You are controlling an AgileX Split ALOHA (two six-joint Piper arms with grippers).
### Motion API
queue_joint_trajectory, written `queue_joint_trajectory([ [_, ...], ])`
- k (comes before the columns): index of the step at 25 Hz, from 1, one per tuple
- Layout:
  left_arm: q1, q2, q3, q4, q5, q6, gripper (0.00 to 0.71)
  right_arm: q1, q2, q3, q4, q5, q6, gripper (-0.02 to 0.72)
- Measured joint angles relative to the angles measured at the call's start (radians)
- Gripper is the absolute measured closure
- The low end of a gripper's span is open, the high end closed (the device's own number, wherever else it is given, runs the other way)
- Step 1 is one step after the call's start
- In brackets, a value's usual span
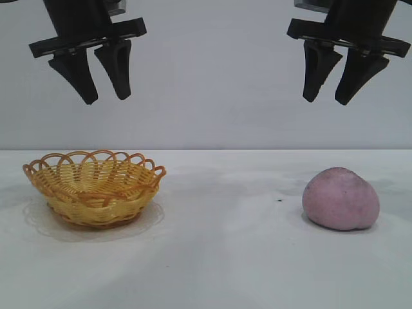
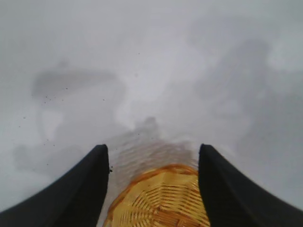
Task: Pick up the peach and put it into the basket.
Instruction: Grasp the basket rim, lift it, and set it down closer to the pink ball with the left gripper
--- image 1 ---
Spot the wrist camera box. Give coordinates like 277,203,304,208
108,0,126,16
294,0,330,14

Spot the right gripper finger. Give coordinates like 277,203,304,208
334,48,392,106
302,40,344,103

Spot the yellow woven plastic basket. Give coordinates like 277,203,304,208
22,149,167,229

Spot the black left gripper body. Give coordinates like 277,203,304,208
28,0,147,59

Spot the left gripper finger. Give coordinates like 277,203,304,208
48,48,98,106
93,39,133,100

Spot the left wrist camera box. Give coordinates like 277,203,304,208
108,0,126,16

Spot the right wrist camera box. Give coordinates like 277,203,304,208
294,0,330,14

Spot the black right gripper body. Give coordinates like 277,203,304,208
286,0,411,59

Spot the pink peach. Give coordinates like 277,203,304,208
301,166,380,231

